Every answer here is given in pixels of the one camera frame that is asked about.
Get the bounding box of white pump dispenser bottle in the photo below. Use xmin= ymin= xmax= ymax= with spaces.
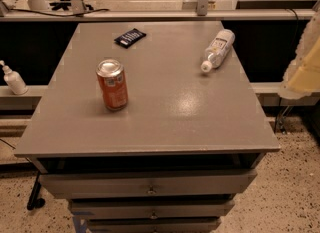
xmin=0 ymin=60 xmax=28 ymax=95

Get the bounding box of black cable on rail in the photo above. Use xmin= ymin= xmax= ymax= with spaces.
xmin=11 ymin=7 xmax=111 ymax=18

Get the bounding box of orange soda can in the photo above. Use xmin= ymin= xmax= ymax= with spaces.
xmin=96 ymin=59 xmax=128 ymax=110

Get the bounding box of clear plastic bottle white cap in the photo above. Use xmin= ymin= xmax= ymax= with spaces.
xmin=201 ymin=29 xmax=235 ymax=73

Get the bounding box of top grey drawer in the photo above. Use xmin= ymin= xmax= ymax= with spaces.
xmin=40 ymin=169 xmax=257 ymax=199

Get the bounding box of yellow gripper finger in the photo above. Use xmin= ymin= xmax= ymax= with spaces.
xmin=278 ymin=11 xmax=320 ymax=100

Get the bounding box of middle grey drawer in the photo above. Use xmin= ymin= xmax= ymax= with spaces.
xmin=70 ymin=198 xmax=234 ymax=219

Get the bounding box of grey drawer cabinet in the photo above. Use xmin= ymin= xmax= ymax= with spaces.
xmin=13 ymin=21 xmax=282 ymax=233

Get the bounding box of black caster wheel leg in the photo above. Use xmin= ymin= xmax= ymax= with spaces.
xmin=27 ymin=175 xmax=45 ymax=211

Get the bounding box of bottom grey drawer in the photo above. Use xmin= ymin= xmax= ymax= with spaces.
xmin=88 ymin=217 xmax=221 ymax=233

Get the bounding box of grey drawer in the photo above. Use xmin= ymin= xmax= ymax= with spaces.
xmin=70 ymin=198 xmax=234 ymax=219
xmin=40 ymin=169 xmax=257 ymax=199
xmin=88 ymin=217 xmax=221 ymax=233

